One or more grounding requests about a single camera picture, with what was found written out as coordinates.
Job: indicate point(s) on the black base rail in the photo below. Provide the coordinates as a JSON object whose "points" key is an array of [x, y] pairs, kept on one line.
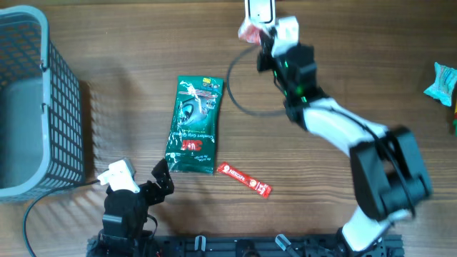
{"points": [[310, 245]]}

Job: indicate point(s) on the green 3M gloves packet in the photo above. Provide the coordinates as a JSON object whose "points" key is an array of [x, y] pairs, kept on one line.
{"points": [[191, 145]]}

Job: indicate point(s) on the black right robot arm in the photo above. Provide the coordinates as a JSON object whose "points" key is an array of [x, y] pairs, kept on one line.
{"points": [[388, 173]]}

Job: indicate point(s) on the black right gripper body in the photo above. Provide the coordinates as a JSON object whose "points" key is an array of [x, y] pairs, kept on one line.
{"points": [[266, 61]]}

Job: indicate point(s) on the sriracha sauce bottle green cap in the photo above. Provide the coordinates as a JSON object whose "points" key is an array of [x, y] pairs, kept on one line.
{"points": [[455, 120]]}

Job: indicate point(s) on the red snack pack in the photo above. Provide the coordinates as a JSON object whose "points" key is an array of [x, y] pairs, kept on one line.
{"points": [[250, 32]]}

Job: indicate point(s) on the white barcode scanner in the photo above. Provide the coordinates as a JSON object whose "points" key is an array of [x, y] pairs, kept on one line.
{"points": [[261, 11]]}

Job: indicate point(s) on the light teal tissue pack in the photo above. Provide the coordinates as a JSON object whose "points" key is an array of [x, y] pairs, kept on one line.
{"points": [[442, 88]]}

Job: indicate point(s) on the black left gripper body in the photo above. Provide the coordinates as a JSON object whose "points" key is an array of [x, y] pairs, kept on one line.
{"points": [[150, 195]]}

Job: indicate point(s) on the red small sachet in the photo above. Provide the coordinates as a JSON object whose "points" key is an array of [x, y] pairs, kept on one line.
{"points": [[262, 189]]}

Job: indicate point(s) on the grey plastic shopping basket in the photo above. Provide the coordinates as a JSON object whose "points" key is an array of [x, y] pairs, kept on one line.
{"points": [[41, 123]]}

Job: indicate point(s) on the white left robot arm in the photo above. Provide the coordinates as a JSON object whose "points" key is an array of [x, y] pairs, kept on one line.
{"points": [[126, 210]]}

